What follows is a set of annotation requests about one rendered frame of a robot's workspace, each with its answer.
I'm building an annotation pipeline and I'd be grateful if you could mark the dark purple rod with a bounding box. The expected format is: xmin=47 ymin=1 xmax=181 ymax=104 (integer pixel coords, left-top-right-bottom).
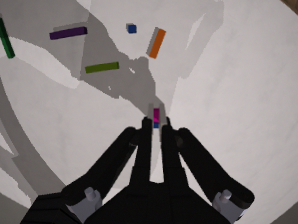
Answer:
xmin=49 ymin=26 xmax=88 ymax=40

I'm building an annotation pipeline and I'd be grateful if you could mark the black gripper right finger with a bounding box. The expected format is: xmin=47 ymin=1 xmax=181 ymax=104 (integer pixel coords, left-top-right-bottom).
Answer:
xmin=159 ymin=103 xmax=255 ymax=224

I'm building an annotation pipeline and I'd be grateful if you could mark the orange rod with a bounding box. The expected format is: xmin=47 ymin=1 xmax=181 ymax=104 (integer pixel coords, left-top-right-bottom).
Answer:
xmin=149 ymin=29 xmax=166 ymax=59

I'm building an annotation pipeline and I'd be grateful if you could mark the small blue block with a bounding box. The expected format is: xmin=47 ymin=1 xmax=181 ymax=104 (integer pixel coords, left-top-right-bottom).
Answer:
xmin=128 ymin=25 xmax=137 ymax=34
xmin=154 ymin=122 xmax=159 ymax=129

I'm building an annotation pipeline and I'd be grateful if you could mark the lime green rod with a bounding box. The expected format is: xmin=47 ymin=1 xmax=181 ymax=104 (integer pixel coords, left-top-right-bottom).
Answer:
xmin=85 ymin=62 xmax=119 ymax=73

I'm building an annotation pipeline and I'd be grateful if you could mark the small magenta block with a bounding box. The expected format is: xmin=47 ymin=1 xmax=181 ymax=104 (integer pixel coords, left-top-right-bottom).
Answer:
xmin=154 ymin=108 xmax=159 ymax=122

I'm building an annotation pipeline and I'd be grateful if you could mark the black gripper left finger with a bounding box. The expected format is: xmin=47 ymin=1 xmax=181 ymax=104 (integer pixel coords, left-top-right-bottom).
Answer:
xmin=60 ymin=103 xmax=154 ymax=224

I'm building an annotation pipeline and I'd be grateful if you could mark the dark green rod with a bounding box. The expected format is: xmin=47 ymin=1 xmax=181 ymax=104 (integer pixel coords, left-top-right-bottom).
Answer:
xmin=0 ymin=18 xmax=15 ymax=59

